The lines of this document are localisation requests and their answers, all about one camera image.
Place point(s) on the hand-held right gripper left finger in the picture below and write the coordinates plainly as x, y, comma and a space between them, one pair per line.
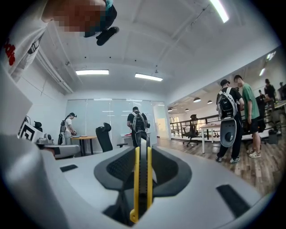
89, 190

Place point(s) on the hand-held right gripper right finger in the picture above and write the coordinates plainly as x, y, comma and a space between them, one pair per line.
201, 190

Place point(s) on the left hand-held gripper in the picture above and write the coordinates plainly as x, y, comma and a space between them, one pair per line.
31, 133

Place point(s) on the yellow small utility knife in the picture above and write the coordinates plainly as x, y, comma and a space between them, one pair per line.
143, 167

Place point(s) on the round wooden table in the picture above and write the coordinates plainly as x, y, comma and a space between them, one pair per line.
83, 137

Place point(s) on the black office chair with headrest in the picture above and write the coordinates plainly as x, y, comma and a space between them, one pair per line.
105, 138

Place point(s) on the white table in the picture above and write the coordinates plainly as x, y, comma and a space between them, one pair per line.
209, 126
125, 138

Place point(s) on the grey backpack rig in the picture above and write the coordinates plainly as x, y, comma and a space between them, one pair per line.
228, 132
139, 121

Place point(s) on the black metal railing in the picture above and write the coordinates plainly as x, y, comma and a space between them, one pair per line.
207, 118

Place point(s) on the long ceiling light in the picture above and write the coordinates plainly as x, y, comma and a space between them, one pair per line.
220, 10
148, 77
92, 72

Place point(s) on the white shirt with red lettering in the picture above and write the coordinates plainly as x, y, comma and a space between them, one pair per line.
22, 44

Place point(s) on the person's head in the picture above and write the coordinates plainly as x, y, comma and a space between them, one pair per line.
73, 13

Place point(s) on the black head-worn camera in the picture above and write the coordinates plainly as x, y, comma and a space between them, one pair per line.
107, 35

